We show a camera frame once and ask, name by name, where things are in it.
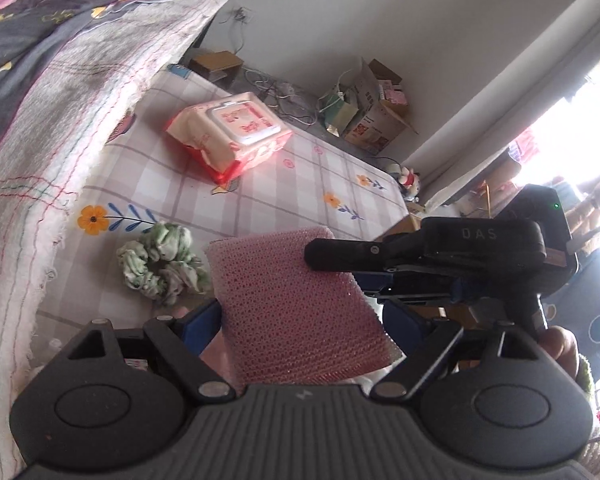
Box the pink wet wipes pack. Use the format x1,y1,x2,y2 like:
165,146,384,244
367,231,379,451
165,92,294,184

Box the large brown cardboard box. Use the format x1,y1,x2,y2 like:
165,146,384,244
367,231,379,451
377,210,486,331

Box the small cardboard box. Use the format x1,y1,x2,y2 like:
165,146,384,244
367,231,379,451
189,49,244,82

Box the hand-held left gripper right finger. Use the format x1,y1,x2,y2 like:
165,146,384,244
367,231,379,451
372,303,546,404

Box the white woven bed mat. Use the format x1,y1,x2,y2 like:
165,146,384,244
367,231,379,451
0,0,247,461

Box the printed cardboard box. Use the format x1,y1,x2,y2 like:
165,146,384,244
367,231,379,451
342,57,419,154

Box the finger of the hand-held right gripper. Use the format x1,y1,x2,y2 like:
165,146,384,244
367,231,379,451
356,267,464,304
304,238,427,273

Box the person's right forearm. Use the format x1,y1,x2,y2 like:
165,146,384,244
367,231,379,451
575,352,600,466

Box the red white plush doll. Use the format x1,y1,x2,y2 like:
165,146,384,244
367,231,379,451
394,164,424,197

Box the white cable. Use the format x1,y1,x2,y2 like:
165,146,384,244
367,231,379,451
244,67,322,127

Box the green scrunchie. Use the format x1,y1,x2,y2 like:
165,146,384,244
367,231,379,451
116,222,212,307

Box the green paper bag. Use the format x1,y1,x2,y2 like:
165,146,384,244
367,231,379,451
319,86,362,137

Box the person's right hand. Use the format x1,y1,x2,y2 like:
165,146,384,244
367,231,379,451
536,325,581,389

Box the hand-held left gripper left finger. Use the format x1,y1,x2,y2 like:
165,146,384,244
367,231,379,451
67,300,239,404

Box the pink mesh cloth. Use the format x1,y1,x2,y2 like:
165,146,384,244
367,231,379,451
204,227,397,387

